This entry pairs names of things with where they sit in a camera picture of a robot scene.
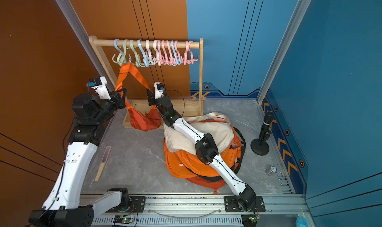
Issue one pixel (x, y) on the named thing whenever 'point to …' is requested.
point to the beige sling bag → (216, 124)
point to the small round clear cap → (273, 169)
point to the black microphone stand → (260, 146)
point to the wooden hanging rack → (188, 107)
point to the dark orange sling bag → (214, 182)
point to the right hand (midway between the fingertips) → (151, 88)
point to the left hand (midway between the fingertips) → (126, 87)
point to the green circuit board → (129, 220)
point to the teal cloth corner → (302, 222)
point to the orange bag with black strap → (232, 157)
